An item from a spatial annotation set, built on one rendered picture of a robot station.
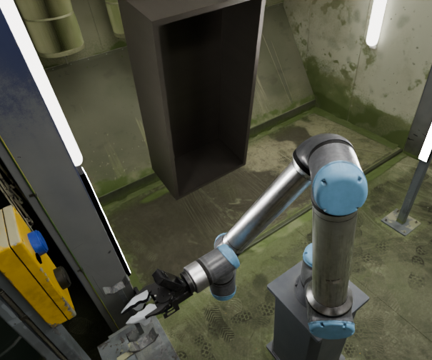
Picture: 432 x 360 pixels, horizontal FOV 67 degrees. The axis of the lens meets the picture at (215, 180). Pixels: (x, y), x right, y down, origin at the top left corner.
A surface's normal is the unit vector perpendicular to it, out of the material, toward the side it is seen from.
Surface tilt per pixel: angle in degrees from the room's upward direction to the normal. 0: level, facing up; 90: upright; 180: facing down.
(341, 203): 83
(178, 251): 0
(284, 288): 0
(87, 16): 90
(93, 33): 90
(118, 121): 57
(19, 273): 90
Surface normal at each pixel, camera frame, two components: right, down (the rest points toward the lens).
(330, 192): -0.13, 0.55
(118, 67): 0.41, 0.00
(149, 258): -0.09, -0.76
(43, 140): 0.55, 0.50
